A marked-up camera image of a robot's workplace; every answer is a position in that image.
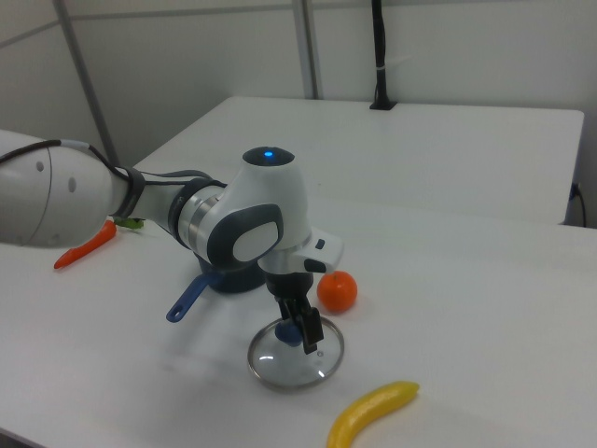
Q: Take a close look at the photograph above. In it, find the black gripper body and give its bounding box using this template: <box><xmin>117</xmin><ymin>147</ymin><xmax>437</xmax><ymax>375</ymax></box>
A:
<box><xmin>263</xmin><ymin>269</ymin><xmax>315</xmax><ymax>304</ymax></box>

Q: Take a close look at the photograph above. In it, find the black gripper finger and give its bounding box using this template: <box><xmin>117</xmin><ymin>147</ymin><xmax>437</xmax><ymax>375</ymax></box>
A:
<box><xmin>277</xmin><ymin>297</ymin><xmax>299</xmax><ymax>328</ymax></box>
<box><xmin>297</xmin><ymin>298</ymin><xmax>325</xmax><ymax>357</ymax></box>

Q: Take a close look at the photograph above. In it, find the glass lid with blue knob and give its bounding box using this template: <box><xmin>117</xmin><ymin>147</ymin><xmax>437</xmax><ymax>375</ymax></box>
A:
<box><xmin>246</xmin><ymin>315</ymin><xmax>346</xmax><ymax>391</ymax></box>

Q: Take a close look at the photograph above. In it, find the orange mandarin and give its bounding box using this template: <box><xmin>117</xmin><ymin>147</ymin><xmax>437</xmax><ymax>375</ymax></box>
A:
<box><xmin>316</xmin><ymin>270</ymin><xmax>359</xmax><ymax>315</ymax></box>

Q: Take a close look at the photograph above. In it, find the yellow banana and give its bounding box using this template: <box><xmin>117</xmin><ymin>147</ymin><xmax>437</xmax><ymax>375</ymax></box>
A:
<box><xmin>326</xmin><ymin>381</ymin><xmax>421</xmax><ymax>448</ymax></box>

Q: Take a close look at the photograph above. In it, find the orange carrot with green leaves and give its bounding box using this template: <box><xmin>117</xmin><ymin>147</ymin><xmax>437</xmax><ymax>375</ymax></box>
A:
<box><xmin>53</xmin><ymin>217</ymin><xmax>146</xmax><ymax>272</ymax></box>

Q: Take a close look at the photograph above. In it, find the black saucepan with blue handle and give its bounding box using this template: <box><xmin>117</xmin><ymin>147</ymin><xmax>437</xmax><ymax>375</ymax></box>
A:
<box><xmin>165</xmin><ymin>254</ymin><xmax>270</xmax><ymax>324</ymax></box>

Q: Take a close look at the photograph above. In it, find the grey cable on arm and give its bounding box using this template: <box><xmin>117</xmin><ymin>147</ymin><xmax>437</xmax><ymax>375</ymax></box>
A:
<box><xmin>0</xmin><ymin>138</ymin><xmax>226</xmax><ymax>189</ymax></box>

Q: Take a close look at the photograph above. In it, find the black camera pole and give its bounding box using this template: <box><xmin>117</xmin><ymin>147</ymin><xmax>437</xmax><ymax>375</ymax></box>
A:
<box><xmin>368</xmin><ymin>0</ymin><xmax>399</xmax><ymax>112</ymax></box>

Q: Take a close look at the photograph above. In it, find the dark cable at table edge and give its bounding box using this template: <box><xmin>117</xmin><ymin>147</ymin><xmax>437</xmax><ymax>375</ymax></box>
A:
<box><xmin>569</xmin><ymin>181</ymin><xmax>588</xmax><ymax>229</ymax></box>

